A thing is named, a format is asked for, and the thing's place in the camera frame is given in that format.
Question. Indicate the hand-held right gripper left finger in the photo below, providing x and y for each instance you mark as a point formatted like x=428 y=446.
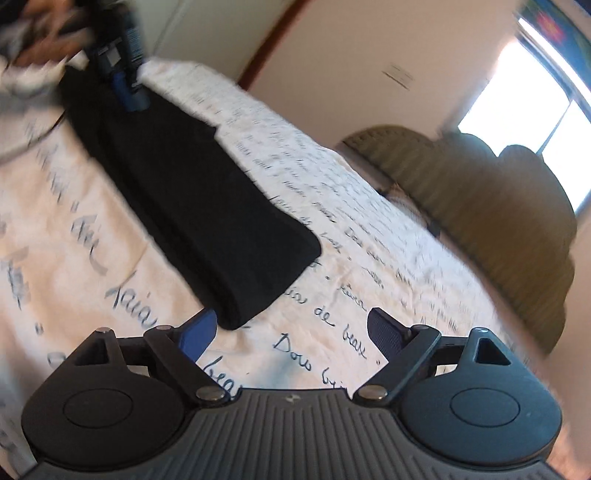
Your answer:
x=198 y=330

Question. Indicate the brown wooden door frame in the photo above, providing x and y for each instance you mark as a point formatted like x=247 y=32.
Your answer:
x=272 y=44

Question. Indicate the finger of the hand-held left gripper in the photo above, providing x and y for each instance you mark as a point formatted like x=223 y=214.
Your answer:
x=129 y=94

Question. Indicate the small dark object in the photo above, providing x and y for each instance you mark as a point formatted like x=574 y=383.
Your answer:
x=435 y=228

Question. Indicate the colourful curtain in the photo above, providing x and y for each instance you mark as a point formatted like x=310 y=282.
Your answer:
x=561 y=27

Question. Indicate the person's left hand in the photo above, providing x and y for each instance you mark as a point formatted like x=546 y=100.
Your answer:
x=51 y=46

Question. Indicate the olive green padded headboard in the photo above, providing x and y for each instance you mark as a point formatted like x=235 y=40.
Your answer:
x=498 y=221

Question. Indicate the bright window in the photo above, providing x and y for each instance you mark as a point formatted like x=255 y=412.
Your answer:
x=521 y=92

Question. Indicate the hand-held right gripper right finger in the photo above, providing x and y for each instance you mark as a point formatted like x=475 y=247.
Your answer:
x=388 y=332

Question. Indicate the beige pillow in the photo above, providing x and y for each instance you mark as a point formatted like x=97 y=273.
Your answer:
x=397 y=194

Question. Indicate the white wardrobe door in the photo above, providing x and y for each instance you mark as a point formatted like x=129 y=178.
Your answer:
x=203 y=32

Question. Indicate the white wall switch plate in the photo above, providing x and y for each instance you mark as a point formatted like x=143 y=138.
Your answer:
x=397 y=75

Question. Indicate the white script-printed blanket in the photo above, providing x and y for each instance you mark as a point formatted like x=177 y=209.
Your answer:
x=392 y=267

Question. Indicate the black pants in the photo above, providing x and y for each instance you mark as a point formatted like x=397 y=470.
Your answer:
x=198 y=203

